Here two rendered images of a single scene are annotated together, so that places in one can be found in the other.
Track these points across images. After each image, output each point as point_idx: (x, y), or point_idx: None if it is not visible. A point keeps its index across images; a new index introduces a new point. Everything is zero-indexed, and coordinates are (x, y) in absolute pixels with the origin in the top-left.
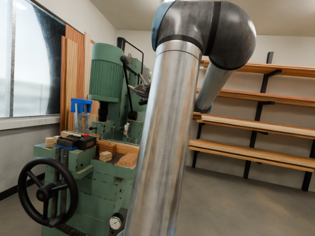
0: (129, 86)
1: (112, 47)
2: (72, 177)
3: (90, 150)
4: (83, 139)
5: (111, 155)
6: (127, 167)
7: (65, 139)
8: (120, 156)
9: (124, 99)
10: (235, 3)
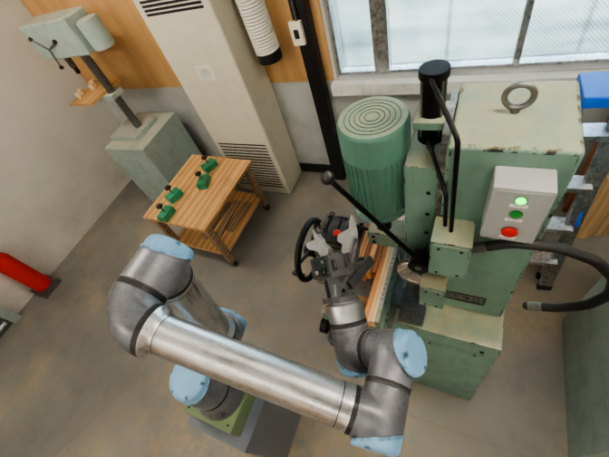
0: (313, 231)
1: (340, 138)
2: (296, 260)
3: (335, 250)
4: (325, 237)
5: None
6: (324, 306)
7: (326, 221)
8: (361, 289)
9: (421, 220)
10: (108, 296)
